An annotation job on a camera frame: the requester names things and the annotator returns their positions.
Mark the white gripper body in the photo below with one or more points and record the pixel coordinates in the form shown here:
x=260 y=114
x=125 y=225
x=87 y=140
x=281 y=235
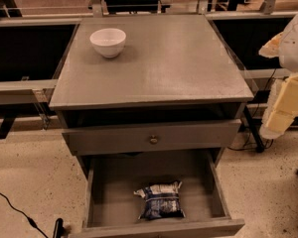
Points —
x=295 y=47

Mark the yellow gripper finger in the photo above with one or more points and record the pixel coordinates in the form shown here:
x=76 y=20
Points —
x=271 y=48

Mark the top drawer with knob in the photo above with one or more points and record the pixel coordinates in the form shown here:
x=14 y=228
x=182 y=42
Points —
x=136 y=138

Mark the white ceramic bowl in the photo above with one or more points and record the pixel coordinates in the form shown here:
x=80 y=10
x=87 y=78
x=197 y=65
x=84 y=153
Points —
x=108 y=42

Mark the open middle drawer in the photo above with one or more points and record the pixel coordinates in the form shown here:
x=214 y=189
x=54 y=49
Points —
x=112 y=210

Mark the grey wooden drawer cabinet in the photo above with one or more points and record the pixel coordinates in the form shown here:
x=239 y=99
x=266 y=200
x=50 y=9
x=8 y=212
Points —
x=172 y=69

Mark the black object bottom left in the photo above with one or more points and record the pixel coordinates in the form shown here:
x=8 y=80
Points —
x=59 y=228

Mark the round brass drawer knob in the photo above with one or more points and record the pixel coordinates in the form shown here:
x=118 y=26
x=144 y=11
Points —
x=153 y=140

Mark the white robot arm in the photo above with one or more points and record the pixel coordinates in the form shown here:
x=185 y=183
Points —
x=288 y=47

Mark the blue chip bag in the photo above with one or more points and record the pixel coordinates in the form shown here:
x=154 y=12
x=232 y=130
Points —
x=162 y=200

